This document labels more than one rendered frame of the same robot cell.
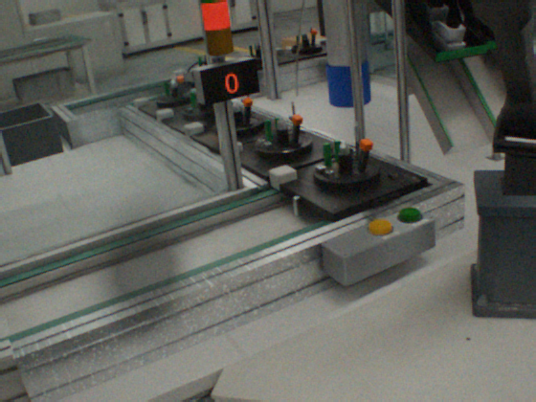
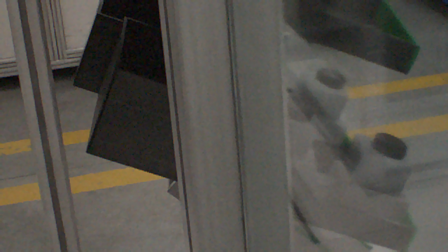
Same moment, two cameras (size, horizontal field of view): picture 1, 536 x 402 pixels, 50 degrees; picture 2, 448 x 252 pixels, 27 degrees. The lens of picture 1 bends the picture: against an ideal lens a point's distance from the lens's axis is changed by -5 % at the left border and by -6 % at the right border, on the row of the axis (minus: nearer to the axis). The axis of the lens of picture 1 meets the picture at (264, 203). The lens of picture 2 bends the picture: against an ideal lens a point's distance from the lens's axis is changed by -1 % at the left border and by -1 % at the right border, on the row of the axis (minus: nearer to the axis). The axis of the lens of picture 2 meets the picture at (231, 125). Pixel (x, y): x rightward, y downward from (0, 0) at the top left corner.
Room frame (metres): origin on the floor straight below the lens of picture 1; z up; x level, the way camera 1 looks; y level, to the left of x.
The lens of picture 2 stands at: (1.15, 0.27, 1.61)
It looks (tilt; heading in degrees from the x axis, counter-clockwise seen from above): 24 degrees down; 285
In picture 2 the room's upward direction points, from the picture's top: 5 degrees counter-clockwise
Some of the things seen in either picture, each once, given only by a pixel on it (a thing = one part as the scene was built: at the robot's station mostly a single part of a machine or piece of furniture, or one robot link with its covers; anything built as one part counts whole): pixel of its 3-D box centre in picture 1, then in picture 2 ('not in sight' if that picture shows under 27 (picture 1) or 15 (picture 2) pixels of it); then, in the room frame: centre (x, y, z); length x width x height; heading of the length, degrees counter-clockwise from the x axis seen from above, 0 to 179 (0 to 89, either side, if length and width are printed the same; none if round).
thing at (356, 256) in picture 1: (380, 244); not in sight; (0.92, -0.20, 0.93); 0.21 x 0.07 x 0.06; 116
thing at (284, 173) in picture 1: (283, 178); not in sight; (1.20, -0.05, 0.97); 0.05 x 0.05 x 0.04; 26
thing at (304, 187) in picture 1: (346, 182); not in sight; (1.15, -0.18, 0.96); 0.24 x 0.24 x 0.02; 26
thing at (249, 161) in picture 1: (282, 133); not in sight; (1.38, -0.07, 1.01); 0.24 x 0.24 x 0.13; 26
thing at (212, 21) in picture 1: (215, 15); not in sight; (1.18, 0.04, 1.33); 0.05 x 0.05 x 0.05
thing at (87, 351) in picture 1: (273, 276); not in sight; (0.90, 0.00, 0.91); 0.89 x 0.06 x 0.11; 116
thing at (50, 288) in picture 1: (217, 245); not in sight; (1.04, 0.10, 0.91); 0.84 x 0.28 x 0.10; 116
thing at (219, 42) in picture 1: (219, 40); not in sight; (1.18, 0.04, 1.28); 0.05 x 0.05 x 0.05
